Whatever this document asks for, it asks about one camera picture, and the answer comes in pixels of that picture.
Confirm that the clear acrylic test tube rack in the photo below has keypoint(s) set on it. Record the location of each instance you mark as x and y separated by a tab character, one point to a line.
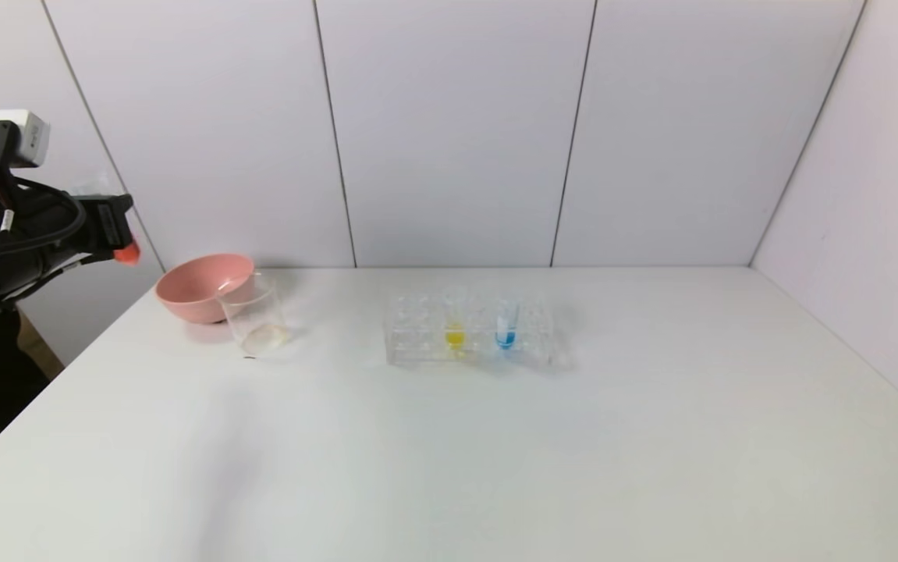
417	343

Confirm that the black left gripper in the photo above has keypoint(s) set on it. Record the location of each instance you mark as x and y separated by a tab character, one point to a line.
108	222

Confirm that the test tube with red pigment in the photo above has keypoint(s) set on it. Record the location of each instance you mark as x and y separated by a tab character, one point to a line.
127	254

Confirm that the clear glass beaker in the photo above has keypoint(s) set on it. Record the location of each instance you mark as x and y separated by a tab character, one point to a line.
261	336

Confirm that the test tube with blue pigment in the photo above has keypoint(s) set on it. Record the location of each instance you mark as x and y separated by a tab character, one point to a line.
505	338

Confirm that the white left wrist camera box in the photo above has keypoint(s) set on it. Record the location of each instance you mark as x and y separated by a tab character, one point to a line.
23	134

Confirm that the pink bowl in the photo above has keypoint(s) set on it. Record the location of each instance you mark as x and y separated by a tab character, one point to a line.
195	293

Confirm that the test tube with yellow pigment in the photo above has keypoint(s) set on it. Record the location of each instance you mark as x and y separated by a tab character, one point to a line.
455	337

